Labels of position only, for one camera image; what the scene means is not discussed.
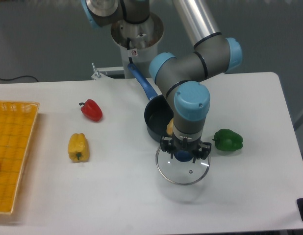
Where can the yellow woven basket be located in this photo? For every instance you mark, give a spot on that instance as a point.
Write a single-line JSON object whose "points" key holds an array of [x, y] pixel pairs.
{"points": [[17, 121]]}

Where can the metal table clamp bracket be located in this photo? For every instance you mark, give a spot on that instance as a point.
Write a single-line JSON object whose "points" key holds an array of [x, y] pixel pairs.
{"points": [[112, 72]]}

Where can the beige bagel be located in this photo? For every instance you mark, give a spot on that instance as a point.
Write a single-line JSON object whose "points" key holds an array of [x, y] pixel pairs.
{"points": [[169, 128]]}

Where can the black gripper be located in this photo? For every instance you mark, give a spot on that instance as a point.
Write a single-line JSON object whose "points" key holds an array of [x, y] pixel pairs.
{"points": [[200, 149]]}

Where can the glass lid blue knob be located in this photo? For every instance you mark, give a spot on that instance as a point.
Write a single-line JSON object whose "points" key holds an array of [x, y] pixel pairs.
{"points": [[180, 168]]}

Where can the red bell pepper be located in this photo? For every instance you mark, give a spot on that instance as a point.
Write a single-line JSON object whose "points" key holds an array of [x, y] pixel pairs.
{"points": [[91, 110]]}

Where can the dark blue saucepan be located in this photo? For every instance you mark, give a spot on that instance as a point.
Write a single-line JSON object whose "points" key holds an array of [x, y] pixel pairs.
{"points": [[157, 112]]}

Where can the green bell pepper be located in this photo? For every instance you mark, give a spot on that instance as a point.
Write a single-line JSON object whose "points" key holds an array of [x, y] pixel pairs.
{"points": [[227, 140]]}

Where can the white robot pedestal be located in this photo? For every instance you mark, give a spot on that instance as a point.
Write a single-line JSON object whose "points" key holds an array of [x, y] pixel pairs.
{"points": [[138, 43]]}

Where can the yellow bell pepper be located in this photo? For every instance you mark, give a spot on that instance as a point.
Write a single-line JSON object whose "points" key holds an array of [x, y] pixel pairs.
{"points": [[78, 148]]}

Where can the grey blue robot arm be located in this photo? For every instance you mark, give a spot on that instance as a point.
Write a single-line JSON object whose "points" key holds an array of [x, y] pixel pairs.
{"points": [[179, 79]]}

